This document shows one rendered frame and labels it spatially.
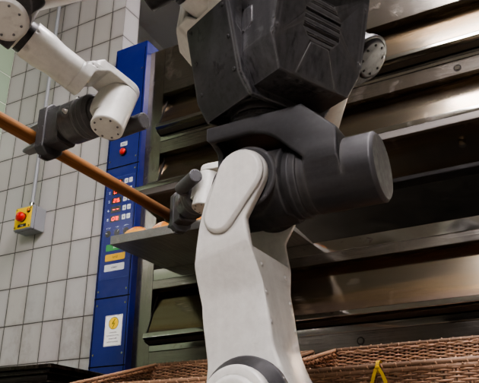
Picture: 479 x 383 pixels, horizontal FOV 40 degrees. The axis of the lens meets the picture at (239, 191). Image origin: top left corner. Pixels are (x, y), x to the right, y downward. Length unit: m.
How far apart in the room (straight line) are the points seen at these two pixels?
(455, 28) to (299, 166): 1.23
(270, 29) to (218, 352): 0.50
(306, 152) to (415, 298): 0.91
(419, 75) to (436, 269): 0.61
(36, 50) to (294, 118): 0.49
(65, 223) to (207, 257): 1.67
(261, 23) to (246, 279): 0.40
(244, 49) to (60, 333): 1.64
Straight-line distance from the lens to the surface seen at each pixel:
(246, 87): 1.06
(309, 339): 1.94
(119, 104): 1.28
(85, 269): 2.50
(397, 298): 1.86
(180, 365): 2.10
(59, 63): 1.26
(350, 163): 0.98
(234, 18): 1.12
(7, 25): 1.21
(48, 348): 2.53
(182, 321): 2.16
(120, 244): 2.03
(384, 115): 2.09
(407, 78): 2.12
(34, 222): 2.68
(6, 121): 1.39
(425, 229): 1.90
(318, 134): 1.01
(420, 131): 1.85
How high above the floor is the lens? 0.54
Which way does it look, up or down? 23 degrees up
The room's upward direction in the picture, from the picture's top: straight up
